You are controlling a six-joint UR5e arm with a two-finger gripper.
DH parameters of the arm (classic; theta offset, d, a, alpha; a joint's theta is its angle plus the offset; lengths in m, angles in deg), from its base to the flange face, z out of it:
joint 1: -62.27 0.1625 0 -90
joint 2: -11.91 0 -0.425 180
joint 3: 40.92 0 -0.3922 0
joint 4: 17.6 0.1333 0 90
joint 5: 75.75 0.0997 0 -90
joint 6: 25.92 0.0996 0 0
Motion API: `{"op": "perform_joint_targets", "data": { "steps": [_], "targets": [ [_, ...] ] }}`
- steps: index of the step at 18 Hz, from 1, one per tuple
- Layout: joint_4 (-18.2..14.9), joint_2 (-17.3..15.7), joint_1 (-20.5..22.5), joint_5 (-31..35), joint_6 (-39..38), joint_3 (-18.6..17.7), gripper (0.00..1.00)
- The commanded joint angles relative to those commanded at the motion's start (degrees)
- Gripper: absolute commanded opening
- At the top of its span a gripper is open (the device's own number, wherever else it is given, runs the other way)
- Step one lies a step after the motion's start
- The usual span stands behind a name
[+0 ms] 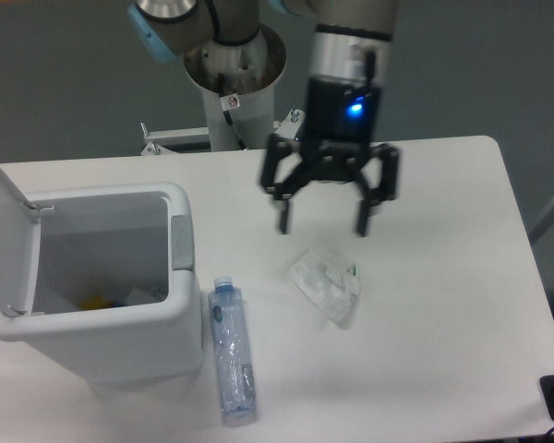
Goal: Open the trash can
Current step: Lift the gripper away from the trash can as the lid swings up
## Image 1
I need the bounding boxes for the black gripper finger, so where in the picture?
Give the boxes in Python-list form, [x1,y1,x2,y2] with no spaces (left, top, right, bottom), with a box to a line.
[259,134,325,234]
[349,143,401,237]

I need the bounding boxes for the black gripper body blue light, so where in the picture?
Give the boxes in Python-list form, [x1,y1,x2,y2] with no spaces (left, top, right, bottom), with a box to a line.
[297,76,381,184]

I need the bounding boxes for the white plastic trash can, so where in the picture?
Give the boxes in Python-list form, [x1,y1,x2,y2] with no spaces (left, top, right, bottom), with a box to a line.
[0,168,203,383]

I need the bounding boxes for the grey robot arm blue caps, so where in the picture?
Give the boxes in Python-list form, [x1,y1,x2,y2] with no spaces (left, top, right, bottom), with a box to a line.
[127,1,400,235]

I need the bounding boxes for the yellow trash inside can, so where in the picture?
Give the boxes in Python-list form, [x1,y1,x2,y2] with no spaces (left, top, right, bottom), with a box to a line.
[78,294,125,311]

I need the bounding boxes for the crumpled white plastic wrapper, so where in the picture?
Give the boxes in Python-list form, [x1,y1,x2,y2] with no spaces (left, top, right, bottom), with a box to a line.
[289,249,362,329]

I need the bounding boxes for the clear plastic water bottle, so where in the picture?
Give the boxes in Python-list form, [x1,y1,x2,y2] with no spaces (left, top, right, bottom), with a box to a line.
[208,276,257,427]

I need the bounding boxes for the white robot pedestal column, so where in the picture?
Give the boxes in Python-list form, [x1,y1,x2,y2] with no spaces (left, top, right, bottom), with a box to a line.
[184,24,286,151]

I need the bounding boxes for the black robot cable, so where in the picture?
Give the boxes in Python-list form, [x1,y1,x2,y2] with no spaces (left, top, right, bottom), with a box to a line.
[217,72,250,151]

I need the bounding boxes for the white metal base frame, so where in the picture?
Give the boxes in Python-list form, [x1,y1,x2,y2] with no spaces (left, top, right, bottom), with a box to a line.
[139,108,306,156]

